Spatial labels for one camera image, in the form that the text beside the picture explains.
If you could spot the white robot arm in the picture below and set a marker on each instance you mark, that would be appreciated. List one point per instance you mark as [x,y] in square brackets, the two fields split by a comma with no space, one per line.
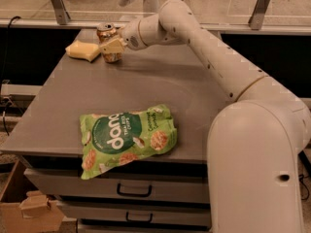
[253,143]

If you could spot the grey drawer cabinet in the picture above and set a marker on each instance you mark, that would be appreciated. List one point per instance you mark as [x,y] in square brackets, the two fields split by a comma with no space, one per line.
[165,192]

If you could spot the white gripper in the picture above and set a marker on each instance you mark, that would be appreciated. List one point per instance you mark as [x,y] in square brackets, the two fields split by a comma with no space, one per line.
[130,35]

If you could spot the orange soda can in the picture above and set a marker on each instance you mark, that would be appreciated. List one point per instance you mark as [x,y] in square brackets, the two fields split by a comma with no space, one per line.
[105,32]

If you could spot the green rice chips bag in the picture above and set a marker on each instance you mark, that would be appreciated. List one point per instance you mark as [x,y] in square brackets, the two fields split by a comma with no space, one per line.
[111,141]

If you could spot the cardboard box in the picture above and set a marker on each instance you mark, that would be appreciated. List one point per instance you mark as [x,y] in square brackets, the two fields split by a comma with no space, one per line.
[24,208]

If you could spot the left metal bracket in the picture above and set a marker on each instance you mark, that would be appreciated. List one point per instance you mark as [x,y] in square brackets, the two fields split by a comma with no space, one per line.
[60,12]

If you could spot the right metal bracket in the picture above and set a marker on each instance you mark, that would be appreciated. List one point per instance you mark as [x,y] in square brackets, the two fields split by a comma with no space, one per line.
[256,20]

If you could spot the yellow sponge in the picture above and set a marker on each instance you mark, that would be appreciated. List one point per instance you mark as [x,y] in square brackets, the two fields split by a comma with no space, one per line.
[82,50]

